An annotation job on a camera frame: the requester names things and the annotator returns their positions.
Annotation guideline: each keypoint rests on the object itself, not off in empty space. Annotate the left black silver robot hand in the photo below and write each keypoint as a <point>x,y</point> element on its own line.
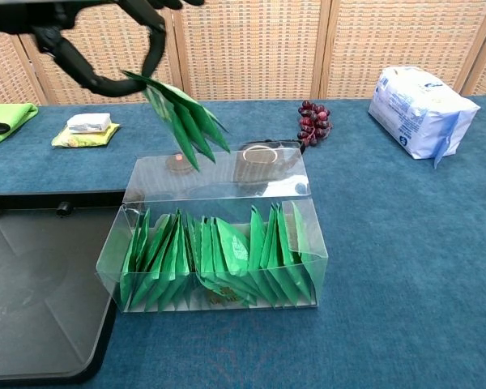
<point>8,12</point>

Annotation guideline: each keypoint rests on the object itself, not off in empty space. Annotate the green tea packets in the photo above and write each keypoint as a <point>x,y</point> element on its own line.
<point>186,121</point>
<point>227,259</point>

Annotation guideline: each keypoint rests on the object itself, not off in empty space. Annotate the clear box of green packets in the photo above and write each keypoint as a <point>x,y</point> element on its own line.
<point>210,190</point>

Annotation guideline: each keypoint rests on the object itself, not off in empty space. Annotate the black plastic tray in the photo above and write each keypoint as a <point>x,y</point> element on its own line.
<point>36,283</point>

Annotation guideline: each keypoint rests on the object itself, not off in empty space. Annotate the green cloth with black trim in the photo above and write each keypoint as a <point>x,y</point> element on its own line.
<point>8,117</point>

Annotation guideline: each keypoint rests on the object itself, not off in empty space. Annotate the small white tissue packet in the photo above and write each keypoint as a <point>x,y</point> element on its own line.
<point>88,122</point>

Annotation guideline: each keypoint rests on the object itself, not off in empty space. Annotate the yellow wet wipes packet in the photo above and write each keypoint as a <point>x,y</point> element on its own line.
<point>85,138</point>

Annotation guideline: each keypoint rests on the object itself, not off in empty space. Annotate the bamboo folding screen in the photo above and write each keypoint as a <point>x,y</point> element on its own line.
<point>251,48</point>

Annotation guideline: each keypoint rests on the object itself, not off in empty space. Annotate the black cast iron teapot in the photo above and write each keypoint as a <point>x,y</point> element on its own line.
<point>259,166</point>

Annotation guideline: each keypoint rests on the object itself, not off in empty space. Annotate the dark red grape bunch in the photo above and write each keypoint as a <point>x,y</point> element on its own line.
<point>314,121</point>

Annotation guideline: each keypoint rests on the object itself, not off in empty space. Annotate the white blue tissue pack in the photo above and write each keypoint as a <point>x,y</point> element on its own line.
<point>421,117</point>

